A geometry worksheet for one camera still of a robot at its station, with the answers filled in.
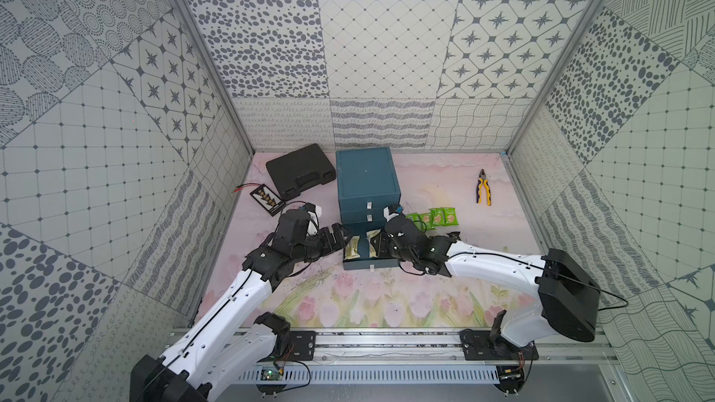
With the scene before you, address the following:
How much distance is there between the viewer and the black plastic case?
105 centimetres

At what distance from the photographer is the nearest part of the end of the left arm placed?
538 mm

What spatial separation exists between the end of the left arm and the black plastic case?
0.41m
